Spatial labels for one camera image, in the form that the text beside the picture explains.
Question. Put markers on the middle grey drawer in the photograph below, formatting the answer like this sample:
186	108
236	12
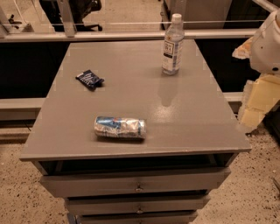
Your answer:
137	205

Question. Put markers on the crushed blue silver can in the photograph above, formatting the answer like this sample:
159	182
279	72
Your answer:
118	127

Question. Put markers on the clear plastic water bottle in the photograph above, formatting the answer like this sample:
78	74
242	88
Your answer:
173	45

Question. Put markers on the top grey drawer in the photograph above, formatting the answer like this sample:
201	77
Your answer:
83	185

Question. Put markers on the grey drawer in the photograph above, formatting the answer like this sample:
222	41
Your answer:
83	185
137	205
179	217

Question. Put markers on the bottom grey drawer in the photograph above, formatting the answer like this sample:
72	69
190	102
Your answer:
179	217

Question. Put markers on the dark blue rxbar wrapper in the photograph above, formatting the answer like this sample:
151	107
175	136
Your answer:
89	79

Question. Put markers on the black office chair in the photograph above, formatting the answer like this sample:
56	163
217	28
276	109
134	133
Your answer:
79	8

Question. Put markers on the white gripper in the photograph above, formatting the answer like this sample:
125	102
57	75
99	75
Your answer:
266	50

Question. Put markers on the grey drawer cabinet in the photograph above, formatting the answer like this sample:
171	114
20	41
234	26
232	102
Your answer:
123	143

